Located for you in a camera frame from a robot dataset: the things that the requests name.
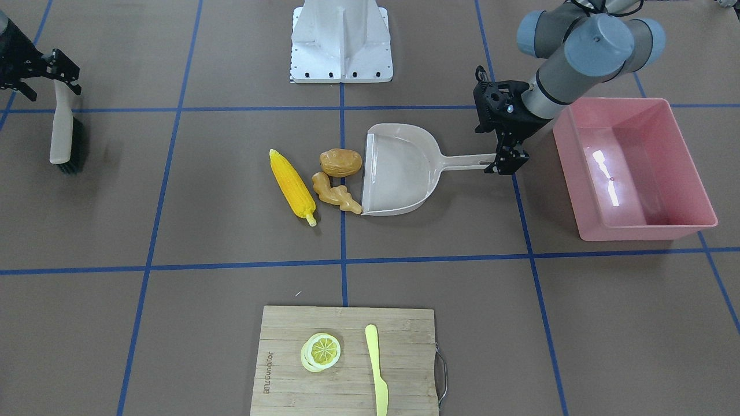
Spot yellow toy lemon slice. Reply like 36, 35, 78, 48
299, 332, 342, 372

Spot yellow plastic toy knife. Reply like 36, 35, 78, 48
365, 324, 389, 415

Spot yellow toy corn cob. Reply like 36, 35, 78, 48
269, 149, 317, 227

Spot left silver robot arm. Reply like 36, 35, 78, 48
473, 1, 667, 176

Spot bamboo cutting board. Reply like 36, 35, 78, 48
249, 306, 439, 415

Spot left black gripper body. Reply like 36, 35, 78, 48
473, 80, 548, 140

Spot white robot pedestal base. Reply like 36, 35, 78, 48
289, 1, 394, 84

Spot brown toy potato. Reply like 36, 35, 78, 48
319, 148, 362, 177

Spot pink plastic bin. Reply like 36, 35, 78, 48
553, 97, 718, 242

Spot tan toy ginger root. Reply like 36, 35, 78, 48
312, 172, 363, 215

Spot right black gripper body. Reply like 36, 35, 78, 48
1, 29, 47, 93

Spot beige plastic dustpan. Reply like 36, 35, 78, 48
360, 123, 496, 216

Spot beige brush black bristles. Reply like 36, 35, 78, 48
49, 80, 86, 176

